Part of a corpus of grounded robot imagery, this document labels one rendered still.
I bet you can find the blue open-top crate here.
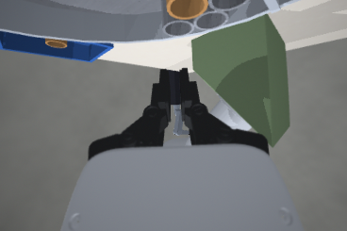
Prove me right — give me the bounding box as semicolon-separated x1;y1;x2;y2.
0;31;114;62

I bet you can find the bronze bushing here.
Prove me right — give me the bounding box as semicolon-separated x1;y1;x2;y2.
45;38;67;48
166;0;208;20

